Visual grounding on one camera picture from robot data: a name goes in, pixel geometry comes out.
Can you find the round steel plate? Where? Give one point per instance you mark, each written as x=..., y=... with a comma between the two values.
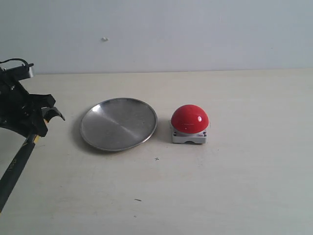
x=118, y=124

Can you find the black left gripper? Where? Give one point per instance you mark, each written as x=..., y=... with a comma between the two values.
x=13, y=99

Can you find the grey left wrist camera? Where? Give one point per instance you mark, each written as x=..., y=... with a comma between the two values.
x=21, y=72

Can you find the red dome push button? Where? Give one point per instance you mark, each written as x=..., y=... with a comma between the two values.
x=189, y=124

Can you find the black yellow claw hammer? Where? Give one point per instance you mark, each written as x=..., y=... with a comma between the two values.
x=17, y=165

